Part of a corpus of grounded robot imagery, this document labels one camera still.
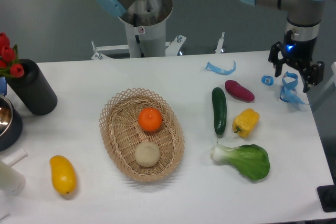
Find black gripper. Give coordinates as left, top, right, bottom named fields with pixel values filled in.
left=268, top=20, right=324, bottom=93

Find yellow bell pepper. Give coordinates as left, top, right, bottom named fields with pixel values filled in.
left=232, top=108, right=260, bottom=138

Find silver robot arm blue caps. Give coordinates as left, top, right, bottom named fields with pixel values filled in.
left=240, top=0, right=326, bottom=92

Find blue curled tape strip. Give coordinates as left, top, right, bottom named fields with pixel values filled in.
left=279, top=71, right=309, bottom=105

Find small blue tag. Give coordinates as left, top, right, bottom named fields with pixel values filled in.
left=261, top=76, right=274, bottom=86

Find purple sweet potato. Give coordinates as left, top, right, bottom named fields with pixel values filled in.
left=225, top=80, right=255, bottom=102

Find green cucumber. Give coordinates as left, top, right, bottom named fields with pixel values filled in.
left=212, top=87, right=227, bottom=136

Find green bok choy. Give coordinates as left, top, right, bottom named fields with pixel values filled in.
left=211, top=144, right=271, bottom=181

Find black device at table corner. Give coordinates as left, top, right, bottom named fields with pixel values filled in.
left=317, top=185, right=335, bottom=212

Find orange fruit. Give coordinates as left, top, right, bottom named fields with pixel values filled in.
left=138, top=108, right=163, bottom=132

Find woven wicker basket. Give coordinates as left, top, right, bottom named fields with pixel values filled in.
left=99, top=88, right=184, bottom=182

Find beige round bun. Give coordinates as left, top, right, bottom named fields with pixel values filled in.
left=134, top=142, right=161, bottom=167

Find yellow mango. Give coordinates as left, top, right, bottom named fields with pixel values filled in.
left=49, top=155, right=77, bottom=195

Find black cylindrical vase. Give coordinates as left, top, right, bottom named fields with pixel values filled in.
left=6, top=59, right=58, bottom=115

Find red tulip flowers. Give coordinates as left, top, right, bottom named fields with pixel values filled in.
left=1, top=32, right=25, bottom=78

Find dark metal bowl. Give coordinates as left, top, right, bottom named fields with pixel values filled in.
left=1, top=95, right=23, bottom=151

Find white flat box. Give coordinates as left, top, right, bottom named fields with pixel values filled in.
left=1, top=148, right=28, bottom=166

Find white cylindrical bottle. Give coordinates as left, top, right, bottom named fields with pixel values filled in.
left=0, top=161, right=26, bottom=195

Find white metal frame bracket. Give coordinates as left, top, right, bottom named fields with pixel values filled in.
left=91, top=32, right=225, bottom=60

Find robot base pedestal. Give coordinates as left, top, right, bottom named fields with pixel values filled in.
left=93, top=0, right=174, bottom=58

